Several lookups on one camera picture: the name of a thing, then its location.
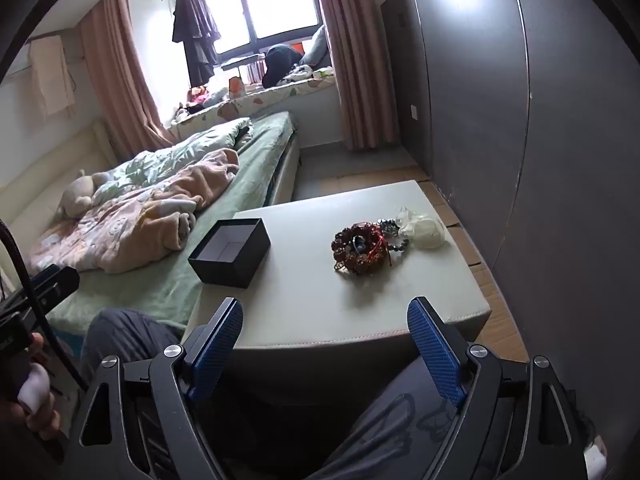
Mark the white leather table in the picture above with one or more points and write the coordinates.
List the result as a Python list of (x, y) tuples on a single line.
[(300, 305)]

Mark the bed with green sheet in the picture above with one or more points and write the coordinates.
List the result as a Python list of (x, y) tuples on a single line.
[(250, 180)]

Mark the pink fleece blanket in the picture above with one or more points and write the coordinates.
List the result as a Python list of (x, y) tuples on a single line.
[(150, 225)]

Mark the person's left hand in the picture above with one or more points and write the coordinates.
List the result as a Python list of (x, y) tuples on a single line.
[(42, 417)]

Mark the black bag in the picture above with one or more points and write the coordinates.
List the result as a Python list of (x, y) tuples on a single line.
[(280, 65)]

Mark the pink curtain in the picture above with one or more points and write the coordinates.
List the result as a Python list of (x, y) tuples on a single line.
[(355, 60), (125, 70)]

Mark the grey wardrobe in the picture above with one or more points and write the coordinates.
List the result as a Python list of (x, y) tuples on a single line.
[(500, 110)]

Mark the black cardboard box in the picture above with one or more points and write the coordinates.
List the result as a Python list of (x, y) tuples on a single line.
[(220, 270)]

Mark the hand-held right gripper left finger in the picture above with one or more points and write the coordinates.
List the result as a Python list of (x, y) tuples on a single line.
[(215, 350)]

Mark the dark hanging clothes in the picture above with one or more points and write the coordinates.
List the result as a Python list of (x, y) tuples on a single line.
[(195, 25)]

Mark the white cloth pouch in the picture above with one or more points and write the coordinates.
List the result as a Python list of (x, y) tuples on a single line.
[(425, 232)]

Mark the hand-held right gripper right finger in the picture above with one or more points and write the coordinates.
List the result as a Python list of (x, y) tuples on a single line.
[(435, 355)]

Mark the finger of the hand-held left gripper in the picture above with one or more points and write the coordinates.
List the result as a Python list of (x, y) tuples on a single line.
[(57, 282)]

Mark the orange packet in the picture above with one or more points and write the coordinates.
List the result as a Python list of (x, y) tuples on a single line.
[(236, 87)]

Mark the dark framed window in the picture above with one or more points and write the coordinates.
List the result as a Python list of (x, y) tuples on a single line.
[(275, 5)]

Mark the grey pillow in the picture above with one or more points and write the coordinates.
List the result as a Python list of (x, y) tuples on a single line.
[(317, 50)]

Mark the beige plush toy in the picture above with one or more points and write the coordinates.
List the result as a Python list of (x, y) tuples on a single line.
[(80, 192)]

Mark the person's grey pants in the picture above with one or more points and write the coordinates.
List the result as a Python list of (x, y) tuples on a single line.
[(380, 435)]

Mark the cardboard floor sheets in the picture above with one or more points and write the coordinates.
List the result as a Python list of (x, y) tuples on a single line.
[(480, 270)]

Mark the pale green quilt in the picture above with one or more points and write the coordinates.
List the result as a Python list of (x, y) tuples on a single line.
[(175, 155)]

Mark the patterned window seat cushion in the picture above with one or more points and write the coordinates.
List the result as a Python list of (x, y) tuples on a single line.
[(280, 95)]

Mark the white wall switch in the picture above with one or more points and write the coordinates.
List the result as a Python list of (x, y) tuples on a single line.
[(414, 111)]

